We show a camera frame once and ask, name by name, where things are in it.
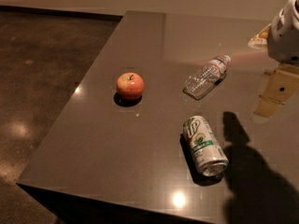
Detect clear plastic water bottle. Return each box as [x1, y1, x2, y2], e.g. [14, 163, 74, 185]
[183, 55, 231, 100]

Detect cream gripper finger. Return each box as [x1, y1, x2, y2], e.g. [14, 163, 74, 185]
[253, 63, 299, 118]
[248, 24, 271, 49]

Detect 7up soda can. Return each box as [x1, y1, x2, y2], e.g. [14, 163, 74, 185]
[183, 116, 229, 176]

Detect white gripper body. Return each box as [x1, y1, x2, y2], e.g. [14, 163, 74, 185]
[267, 0, 299, 63]

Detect red apple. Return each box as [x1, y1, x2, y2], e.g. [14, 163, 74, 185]
[116, 73, 144, 101]

